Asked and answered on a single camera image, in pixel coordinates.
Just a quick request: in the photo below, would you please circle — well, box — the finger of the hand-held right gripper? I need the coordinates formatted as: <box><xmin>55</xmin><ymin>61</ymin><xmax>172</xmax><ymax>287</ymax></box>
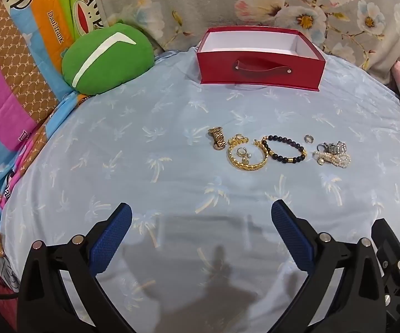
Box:
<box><xmin>371</xmin><ymin>218</ymin><xmax>400</xmax><ymax>333</ymax></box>

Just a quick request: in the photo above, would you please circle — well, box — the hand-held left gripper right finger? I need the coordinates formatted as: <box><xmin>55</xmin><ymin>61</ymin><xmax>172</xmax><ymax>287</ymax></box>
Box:
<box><xmin>271</xmin><ymin>199</ymin><xmax>386</xmax><ymax>333</ymax></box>

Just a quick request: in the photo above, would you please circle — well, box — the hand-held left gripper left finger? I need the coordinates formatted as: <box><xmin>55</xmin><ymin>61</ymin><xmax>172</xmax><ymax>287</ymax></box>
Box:
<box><xmin>17</xmin><ymin>202</ymin><xmax>135</xmax><ymax>333</ymax></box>

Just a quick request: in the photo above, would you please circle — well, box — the gold chain bracelet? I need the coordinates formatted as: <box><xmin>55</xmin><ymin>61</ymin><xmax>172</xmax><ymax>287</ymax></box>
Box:
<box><xmin>227</xmin><ymin>134</ymin><xmax>269</xmax><ymax>171</ymax></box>

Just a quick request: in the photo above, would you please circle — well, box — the white pearl bracelet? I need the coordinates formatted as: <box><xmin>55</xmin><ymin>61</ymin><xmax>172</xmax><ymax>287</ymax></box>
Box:
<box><xmin>313</xmin><ymin>150</ymin><xmax>352</xmax><ymax>168</ymax></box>

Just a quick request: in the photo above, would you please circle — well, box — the silver charm bracelet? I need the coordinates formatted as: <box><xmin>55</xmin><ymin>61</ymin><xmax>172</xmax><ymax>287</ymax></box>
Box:
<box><xmin>316</xmin><ymin>140</ymin><xmax>348</xmax><ymax>154</ymax></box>

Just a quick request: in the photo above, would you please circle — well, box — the black bead bracelet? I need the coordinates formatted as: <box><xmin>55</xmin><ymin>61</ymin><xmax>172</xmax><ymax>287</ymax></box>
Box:
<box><xmin>262</xmin><ymin>135</ymin><xmax>307</xmax><ymax>165</ymax></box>

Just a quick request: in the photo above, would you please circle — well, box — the gold watch band bracelet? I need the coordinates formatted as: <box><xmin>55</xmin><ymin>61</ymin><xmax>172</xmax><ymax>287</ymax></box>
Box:
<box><xmin>208</xmin><ymin>127</ymin><xmax>226</xmax><ymax>151</ymax></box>

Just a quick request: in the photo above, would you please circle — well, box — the red cardboard box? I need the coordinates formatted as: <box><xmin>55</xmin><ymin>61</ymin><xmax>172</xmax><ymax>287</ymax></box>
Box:
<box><xmin>196</xmin><ymin>26</ymin><xmax>326</xmax><ymax>93</ymax></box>

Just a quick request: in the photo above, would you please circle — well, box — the light blue bed sheet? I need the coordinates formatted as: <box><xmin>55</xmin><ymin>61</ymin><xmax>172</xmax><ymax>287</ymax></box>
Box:
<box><xmin>0</xmin><ymin>47</ymin><xmax>400</xmax><ymax>333</ymax></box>

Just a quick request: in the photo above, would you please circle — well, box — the green round pillow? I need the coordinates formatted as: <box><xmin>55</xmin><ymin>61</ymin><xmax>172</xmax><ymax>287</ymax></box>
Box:
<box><xmin>61</xmin><ymin>22</ymin><xmax>155</xmax><ymax>96</ymax></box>

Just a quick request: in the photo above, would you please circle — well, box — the colourful cartoon printed blanket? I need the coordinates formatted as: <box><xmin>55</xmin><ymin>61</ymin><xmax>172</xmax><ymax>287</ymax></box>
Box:
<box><xmin>0</xmin><ymin>0</ymin><xmax>117</xmax><ymax>299</ymax></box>

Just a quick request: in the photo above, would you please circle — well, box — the floral grey pillow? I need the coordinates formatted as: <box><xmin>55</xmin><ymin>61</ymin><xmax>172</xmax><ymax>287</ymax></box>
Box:
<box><xmin>89</xmin><ymin>0</ymin><xmax>400</xmax><ymax>87</ymax></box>

